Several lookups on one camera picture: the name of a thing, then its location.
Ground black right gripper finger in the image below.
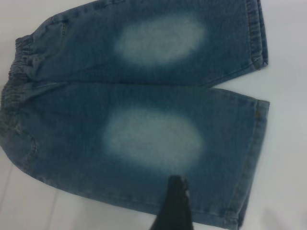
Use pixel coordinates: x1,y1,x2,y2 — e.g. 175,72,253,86
150,176,195,230

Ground blue denim children's pants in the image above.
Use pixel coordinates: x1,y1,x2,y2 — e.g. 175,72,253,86
0,0,271,226

